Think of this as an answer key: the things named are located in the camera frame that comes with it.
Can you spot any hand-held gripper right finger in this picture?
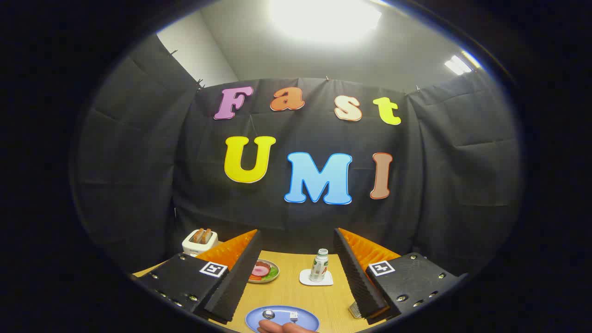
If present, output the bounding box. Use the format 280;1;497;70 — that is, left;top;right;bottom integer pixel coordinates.
333;228;469;325

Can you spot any small ceiling light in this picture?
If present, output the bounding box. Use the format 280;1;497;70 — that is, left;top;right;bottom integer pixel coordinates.
444;51;481;75

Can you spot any white drink bottle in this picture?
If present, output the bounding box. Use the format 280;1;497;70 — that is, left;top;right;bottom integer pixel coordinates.
309;248;330;283

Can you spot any large ceiling light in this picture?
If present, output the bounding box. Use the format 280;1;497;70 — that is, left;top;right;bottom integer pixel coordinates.
268;0;382;44

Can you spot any white square coaster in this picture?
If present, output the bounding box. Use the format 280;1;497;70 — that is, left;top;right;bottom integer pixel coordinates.
299;268;333;286

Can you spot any blue round plate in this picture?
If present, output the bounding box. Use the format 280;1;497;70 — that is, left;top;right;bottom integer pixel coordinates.
245;305;321;333

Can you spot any oval food plate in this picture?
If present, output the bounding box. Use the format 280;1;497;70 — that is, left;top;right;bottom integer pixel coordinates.
248;259;280;284

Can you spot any white toaster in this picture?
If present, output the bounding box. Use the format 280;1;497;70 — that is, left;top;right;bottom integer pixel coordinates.
182;228;219;257

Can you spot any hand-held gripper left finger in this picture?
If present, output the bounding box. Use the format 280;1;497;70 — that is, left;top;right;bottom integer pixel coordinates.
133;229;263;324

